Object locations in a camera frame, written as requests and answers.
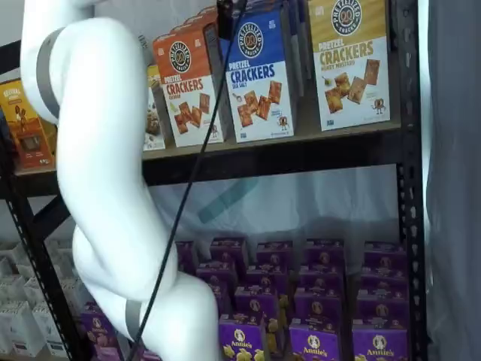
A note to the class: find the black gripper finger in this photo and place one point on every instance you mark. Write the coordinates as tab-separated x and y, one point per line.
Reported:
226	19

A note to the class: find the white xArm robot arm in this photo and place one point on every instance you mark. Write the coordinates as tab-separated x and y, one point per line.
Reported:
101	150

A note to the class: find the orange pretzel crackers box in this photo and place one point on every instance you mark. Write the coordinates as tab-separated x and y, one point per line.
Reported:
195	22
188	94

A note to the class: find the blue white pretzel crackers box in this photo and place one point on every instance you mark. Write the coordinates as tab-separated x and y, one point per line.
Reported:
259	82

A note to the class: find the yellow white cookie box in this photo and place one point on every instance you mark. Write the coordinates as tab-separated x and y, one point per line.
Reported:
154	113

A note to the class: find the yellow pretzel crackers box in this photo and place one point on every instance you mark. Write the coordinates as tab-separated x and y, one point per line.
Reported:
351	67

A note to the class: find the wooden shelf board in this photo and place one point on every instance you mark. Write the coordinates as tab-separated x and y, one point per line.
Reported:
300	136

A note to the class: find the brown orange snack box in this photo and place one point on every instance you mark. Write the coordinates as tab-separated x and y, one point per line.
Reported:
26	128

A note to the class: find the purple Annie's snack box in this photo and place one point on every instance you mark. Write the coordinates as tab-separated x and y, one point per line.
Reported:
99	331
267	277
325	251
384	277
275	255
385	252
186	257
319	306
255	302
322	276
216	278
383	310
228	250

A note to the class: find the black metal shelf rack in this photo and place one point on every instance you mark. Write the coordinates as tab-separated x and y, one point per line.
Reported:
411	188

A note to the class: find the purple Annie's box orange stripe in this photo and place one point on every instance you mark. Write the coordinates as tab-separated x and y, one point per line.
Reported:
240	342

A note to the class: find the purple Annie's box brown stripe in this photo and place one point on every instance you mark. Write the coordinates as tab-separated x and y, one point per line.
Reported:
313	344

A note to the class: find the purple Annie's box teal stripe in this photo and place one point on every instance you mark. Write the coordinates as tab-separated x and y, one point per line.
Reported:
379	346

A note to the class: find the teal tape strip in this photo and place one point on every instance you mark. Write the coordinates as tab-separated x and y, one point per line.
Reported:
227	199

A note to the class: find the translucent plastic sheet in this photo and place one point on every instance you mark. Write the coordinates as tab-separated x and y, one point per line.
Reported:
319	203

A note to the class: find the white curtain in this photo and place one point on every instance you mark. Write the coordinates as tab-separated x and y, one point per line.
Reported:
454	188

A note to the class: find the white pouch bag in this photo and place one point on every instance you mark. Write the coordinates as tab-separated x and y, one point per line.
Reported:
11	289
50	331
35	289

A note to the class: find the white boxes lower left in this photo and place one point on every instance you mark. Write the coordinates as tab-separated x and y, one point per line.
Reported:
19	331

